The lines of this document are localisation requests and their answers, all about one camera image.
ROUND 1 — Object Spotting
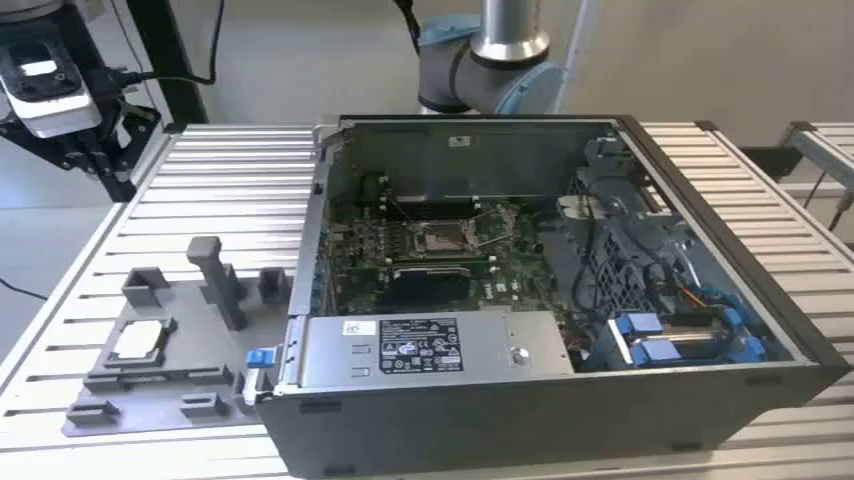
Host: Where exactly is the black RAM slot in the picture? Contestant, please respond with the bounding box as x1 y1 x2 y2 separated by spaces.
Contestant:
339 256 496 266
379 201 482 209
379 194 482 203
339 264 496 274

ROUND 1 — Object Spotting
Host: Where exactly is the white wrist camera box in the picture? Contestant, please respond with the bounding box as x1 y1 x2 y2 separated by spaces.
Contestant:
0 40 93 140

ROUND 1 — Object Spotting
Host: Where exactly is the black power supply label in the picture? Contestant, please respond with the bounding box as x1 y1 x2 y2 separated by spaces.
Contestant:
378 319 463 374

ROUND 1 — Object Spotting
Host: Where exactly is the disk bay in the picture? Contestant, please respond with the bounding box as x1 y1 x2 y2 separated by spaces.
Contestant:
596 299 799 374

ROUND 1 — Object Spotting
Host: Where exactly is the CPU socket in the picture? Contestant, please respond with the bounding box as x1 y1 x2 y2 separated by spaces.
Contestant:
410 220 486 261

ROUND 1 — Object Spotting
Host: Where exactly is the black wire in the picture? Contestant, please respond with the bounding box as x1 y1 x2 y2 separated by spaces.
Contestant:
571 197 606 314
599 209 677 284

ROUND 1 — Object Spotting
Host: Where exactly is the black floor cable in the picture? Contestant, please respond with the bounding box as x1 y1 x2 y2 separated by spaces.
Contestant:
0 276 49 301

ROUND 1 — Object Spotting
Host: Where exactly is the large black heatsink block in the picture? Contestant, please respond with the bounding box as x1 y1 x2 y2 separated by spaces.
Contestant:
388 264 472 305

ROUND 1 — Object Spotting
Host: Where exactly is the yellow red wire bundle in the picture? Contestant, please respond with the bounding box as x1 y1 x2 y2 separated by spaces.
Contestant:
670 282 713 314

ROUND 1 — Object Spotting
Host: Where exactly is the perforated metal drive cage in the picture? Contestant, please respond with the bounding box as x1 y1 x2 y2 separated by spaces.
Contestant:
538 137 683 322

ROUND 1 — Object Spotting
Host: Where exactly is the metal socket cover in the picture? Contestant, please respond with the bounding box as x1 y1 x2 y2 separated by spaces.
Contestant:
414 202 483 227

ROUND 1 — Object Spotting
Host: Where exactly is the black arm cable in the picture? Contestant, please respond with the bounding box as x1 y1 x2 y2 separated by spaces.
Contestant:
391 0 427 56

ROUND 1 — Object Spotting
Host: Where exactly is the CPU with silver top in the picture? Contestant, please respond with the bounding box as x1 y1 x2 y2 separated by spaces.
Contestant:
108 319 168 362

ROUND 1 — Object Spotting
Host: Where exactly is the black camera cable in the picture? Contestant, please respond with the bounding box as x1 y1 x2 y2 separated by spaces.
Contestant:
99 0 227 87

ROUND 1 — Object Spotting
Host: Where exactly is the silver power supply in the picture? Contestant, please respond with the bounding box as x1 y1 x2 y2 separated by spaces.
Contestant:
284 310 576 390

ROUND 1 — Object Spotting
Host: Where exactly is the metal slat side table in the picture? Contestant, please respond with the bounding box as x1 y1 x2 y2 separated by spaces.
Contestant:
778 119 854 201

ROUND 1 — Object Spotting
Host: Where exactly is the black open PC case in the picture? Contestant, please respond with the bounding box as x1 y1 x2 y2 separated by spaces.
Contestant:
256 113 850 480

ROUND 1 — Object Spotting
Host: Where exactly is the black frame post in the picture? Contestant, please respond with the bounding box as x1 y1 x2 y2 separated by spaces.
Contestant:
124 0 210 126

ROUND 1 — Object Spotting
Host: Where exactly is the grey parts rack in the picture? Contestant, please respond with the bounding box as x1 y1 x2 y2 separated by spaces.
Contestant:
60 235 299 439

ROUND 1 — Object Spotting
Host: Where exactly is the green motherboard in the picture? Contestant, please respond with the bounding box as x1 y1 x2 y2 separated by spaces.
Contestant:
326 199 579 324

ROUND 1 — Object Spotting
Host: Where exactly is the blue disk carrier handle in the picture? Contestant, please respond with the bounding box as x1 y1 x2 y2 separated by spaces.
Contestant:
630 337 685 362
611 310 665 337

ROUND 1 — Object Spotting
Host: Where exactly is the hard disk in blue carrier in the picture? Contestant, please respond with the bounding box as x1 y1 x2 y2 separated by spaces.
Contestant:
242 347 278 407

